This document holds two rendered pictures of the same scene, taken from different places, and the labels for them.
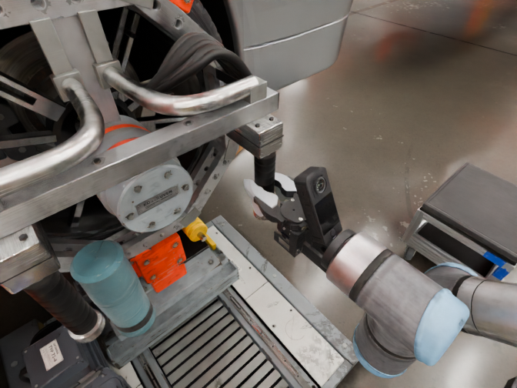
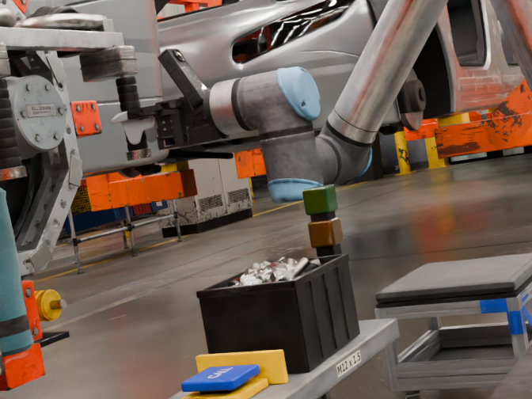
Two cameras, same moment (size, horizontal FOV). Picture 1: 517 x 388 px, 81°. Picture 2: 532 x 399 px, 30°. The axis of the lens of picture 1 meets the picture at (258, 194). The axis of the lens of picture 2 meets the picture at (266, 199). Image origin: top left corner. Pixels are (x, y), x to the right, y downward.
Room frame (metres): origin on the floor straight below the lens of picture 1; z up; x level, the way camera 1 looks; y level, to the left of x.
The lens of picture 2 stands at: (-1.32, 0.45, 0.73)
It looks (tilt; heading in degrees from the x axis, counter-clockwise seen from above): 3 degrees down; 338
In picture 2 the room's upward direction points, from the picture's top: 10 degrees counter-clockwise
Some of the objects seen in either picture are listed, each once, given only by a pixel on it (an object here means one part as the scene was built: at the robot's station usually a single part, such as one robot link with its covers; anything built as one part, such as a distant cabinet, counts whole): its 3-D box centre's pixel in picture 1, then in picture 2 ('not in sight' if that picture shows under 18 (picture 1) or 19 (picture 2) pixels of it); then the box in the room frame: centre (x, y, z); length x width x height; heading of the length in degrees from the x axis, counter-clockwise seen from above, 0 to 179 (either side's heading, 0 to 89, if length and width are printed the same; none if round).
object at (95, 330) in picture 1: (65, 302); (2, 127); (0.17, 0.25, 0.83); 0.04 x 0.04 x 0.16
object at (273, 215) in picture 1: (277, 209); (152, 111); (0.34, -0.03, 0.83); 0.09 x 0.05 x 0.02; 49
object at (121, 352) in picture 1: (159, 280); not in sight; (0.59, 0.38, 0.13); 0.50 x 0.36 x 0.10; 131
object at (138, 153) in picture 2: (264, 183); (131, 115); (0.40, -0.01, 0.83); 0.04 x 0.04 x 0.16
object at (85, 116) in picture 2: not in sight; (72, 120); (0.67, 0.04, 0.85); 0.09 x 0.08 x 0.07; 131
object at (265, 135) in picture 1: (252, 128); (108, 63); (0.42, 0.01, 0.93); 0.09 x 0.05 x 0.05; 41
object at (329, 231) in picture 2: not in sight; (325, 232); (0.02, -0.17, 0.59); 0.04 x 0.04 x 0.04; 41
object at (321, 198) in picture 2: not in sight; (320, 199); (0.02, -0.17, 0.64); 0.04 x 0.04 x 0.04; 41
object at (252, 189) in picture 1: (258, 202); (132, 127); (0.37, 0.00, 0.80); 0.09 x 0.03 x 0.06; 49
